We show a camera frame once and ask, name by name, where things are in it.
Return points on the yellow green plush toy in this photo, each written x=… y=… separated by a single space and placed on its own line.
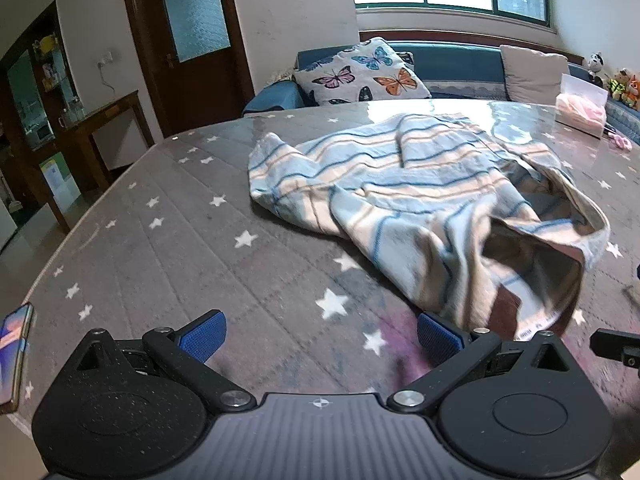
x=617 y=85

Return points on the black smartphone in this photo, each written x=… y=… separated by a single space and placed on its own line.
x=15 y=355

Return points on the dark wooden glass door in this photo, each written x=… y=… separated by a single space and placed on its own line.
x=200 y=75

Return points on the white microwave oven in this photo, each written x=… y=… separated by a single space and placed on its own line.
x=39 y=135

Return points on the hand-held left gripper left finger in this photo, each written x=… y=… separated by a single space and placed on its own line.
x=202 y=335

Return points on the dark wooden shelf cabinet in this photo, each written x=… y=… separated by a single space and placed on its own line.
x=35 y=60

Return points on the blue sofa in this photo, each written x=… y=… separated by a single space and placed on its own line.
x=450 y=67

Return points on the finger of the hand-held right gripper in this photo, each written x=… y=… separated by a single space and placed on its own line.
x=607 y=340

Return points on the butterfly print cushion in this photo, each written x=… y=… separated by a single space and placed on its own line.
x=360 y=72

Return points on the crumpled beige cloth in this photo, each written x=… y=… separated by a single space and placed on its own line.
x=280 y=78

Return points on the panda plush toy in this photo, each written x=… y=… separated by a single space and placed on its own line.
x=595 y=67

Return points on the clear box with pink contents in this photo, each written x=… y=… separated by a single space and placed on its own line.
x=580 y=105

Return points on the grey star-print table cover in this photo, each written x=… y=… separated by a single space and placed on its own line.
x=175 y=260

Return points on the orange plush toy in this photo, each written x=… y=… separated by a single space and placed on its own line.
x=634 y=91

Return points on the plain beige cushion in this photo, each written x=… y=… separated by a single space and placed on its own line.
x=532 y=72

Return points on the blue beige striped garment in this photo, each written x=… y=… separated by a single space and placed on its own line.
x=400 y=185

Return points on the small pink item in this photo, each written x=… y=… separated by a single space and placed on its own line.
x=622 y=142

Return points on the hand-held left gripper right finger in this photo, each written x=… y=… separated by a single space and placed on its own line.
x=440 y=335

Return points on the glass jars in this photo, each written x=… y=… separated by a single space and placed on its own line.
x=70 y=112

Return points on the dark wooden side table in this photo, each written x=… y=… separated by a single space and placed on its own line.
x=107 y=112

